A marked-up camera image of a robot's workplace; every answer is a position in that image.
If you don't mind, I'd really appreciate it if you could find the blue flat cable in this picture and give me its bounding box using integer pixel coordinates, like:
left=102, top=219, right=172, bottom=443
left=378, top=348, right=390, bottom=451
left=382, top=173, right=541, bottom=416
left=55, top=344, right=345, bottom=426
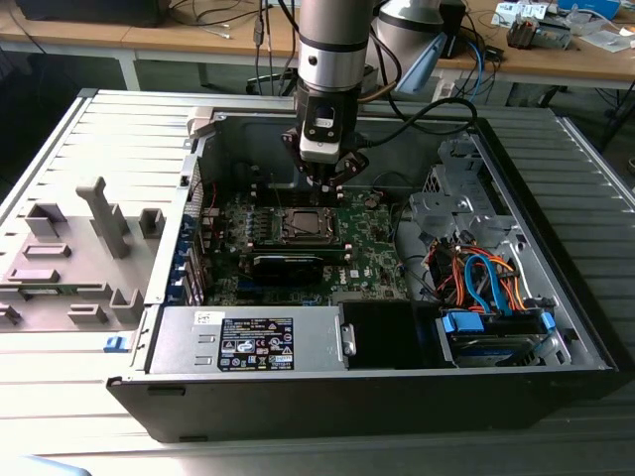
left=463, top=251, right=517, bottom=314

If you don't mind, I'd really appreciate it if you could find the metal socket cover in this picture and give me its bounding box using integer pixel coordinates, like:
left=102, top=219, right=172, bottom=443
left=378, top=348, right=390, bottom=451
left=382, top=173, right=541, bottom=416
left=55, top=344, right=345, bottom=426
left=282, top=205, right=339, bottom=242

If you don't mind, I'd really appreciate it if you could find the thick black gripper cable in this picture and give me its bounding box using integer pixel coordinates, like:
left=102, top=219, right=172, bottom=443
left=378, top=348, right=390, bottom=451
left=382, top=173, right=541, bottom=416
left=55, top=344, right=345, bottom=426
left=352, top=96, right=480, bottom=149

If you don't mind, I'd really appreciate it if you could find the CPU socket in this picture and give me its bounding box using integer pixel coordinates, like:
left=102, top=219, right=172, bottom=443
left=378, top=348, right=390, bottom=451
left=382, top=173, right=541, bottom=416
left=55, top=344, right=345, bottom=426
left=276, top=203, right=348, bottom=243

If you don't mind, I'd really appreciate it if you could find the thin metal locking lever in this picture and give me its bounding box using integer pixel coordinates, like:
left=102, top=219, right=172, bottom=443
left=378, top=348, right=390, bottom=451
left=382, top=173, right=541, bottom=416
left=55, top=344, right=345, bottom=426
left=270, top=173, right=286, bottom=213

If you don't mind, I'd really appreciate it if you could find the grey power supply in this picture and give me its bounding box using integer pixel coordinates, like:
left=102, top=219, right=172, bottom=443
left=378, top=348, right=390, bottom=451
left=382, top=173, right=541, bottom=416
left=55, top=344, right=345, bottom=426
left=146, top=305, right=344, bottom=376

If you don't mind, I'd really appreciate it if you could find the blue box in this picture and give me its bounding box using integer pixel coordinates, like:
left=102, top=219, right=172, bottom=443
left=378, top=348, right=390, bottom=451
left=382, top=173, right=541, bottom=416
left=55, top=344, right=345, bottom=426
left=556, top=0, right=622, bottom=17

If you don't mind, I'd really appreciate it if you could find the blue disk carrier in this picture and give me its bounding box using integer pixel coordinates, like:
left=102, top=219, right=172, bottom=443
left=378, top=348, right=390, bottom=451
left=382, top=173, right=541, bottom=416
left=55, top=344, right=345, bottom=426
left=437, top=307, right=556, bottom=351

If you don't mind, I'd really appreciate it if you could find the grey parts rack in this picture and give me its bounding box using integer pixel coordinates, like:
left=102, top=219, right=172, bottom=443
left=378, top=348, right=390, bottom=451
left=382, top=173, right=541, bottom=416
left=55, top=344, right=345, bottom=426
left=0, top=176, right=169, bottom=334

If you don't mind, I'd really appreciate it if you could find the orange flat cable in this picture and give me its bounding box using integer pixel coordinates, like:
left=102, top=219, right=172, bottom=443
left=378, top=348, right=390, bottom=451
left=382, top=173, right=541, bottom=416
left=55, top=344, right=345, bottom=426
left=429, top=246, right=530, bottom=313

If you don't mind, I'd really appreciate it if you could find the grey case latch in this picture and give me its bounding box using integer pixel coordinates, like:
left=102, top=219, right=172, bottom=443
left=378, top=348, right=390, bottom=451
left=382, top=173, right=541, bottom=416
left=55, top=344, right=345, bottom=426
left=186, top=105, right=220, bottom=141

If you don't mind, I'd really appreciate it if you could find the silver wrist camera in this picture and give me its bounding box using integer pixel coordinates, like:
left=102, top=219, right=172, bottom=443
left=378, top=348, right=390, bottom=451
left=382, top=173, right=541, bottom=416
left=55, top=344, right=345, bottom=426
left=299, top=93, right=344, bottom=164

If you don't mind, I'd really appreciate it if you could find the dark CPU cooler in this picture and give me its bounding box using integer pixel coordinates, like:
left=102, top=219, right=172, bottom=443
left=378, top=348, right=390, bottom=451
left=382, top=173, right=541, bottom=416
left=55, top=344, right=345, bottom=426
left=505, top=13, right=536, bottom=51

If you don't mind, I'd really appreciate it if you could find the black box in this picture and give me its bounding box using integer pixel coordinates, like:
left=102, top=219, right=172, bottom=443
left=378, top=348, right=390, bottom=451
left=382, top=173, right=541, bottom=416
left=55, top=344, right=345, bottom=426
left=13, top=0, right=166, bottom=29

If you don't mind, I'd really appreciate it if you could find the hard disk drive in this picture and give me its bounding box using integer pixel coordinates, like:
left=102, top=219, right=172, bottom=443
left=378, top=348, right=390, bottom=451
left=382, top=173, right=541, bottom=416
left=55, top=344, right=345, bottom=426
left=448, top=332, right=542, bottom=369

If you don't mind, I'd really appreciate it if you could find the wooden desk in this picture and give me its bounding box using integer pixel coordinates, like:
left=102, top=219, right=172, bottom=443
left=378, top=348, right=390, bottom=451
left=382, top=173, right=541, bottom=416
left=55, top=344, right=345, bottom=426
left=0, top=0, right=304, bottom=93
left=441, top=0, right=635, bottom=118

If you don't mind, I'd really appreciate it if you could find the pale blue rounded object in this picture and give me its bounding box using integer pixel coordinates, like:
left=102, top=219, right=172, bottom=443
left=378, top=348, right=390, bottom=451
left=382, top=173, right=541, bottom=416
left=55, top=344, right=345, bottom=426
left=0, top=453, right=93, bottom=476

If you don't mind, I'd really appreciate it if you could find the green RAM stick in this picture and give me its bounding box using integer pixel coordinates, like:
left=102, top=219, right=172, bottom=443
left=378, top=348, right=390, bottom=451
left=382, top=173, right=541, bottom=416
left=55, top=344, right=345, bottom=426
left=255, top=241, right=347, bottom=260

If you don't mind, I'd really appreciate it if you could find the green motherboard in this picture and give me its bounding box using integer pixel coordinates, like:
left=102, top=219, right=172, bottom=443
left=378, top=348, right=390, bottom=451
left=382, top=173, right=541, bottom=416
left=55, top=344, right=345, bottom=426
left=201, top=187, right=414, bottom=306

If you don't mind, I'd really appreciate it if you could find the silver green CPU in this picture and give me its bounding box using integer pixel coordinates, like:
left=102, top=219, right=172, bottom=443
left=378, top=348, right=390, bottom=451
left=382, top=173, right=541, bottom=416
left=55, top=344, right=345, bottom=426
left=291, top=210, right=323, bottom=234

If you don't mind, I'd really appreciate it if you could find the silver drive cage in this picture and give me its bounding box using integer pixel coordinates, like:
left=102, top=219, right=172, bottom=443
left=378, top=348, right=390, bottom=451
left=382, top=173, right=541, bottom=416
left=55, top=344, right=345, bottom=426
left=407, top=138, right=520, bottom=245

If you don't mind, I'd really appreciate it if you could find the silver metal device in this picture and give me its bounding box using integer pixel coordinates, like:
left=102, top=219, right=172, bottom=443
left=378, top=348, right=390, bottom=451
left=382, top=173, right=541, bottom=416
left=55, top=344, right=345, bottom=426
left=533, top=17, right=575, bottom=51

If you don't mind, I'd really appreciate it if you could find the thin red black wire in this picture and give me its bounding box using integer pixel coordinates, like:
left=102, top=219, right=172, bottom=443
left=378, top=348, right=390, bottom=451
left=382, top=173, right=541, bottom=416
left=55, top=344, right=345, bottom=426
left=200, top=180, right=220, bottom=212

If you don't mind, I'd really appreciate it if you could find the black silver PC case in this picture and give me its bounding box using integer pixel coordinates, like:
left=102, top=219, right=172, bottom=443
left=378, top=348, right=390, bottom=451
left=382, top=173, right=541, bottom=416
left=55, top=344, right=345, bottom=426
left=106, top=106, right=621, bottom=443

